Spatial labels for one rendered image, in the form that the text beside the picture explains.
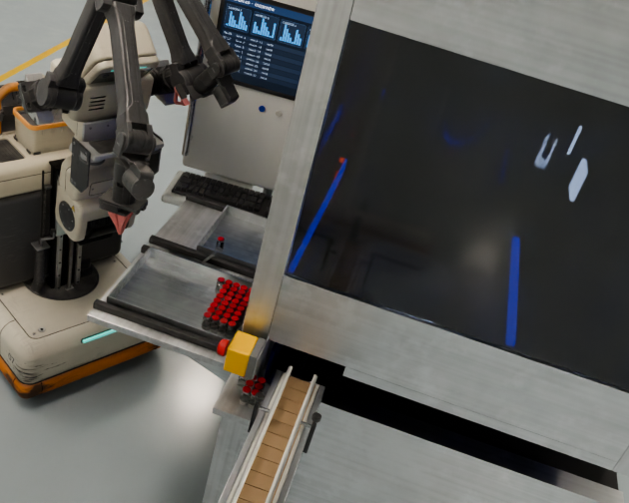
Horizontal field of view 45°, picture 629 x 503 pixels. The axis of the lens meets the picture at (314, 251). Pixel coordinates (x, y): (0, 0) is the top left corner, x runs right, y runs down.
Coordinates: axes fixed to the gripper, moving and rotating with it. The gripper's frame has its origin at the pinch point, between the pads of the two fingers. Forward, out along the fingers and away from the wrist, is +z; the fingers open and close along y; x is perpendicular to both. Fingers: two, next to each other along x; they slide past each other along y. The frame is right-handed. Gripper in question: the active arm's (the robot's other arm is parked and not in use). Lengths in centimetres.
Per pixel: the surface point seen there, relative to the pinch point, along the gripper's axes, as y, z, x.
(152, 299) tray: 8.4, 21.4, 5.0
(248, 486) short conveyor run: 52, 20, -45
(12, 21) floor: -248, 87, 341
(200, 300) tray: 19.7, 21.5, 11.2
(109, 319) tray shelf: 2.4, 22.0, -7.5
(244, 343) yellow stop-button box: 39.7, 8.4, -16.1
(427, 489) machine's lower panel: 92, 41, -8
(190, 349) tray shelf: 24.7, 22.7, -7.7
